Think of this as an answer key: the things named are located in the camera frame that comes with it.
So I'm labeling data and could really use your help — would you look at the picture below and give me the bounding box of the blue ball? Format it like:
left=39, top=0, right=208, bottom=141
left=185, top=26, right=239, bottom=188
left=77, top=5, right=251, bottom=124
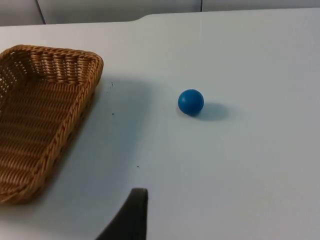
left=177, top=88, right=205, bottom=117

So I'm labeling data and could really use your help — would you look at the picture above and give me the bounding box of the pale brown wicker basket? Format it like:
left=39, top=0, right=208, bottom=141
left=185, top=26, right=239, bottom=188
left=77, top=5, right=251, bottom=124
left=0, top=44, right=104, bottom=204

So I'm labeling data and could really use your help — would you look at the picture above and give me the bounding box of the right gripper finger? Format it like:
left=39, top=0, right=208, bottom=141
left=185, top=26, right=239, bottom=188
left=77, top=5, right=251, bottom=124
left=95, top=187, right=149, bottom=240

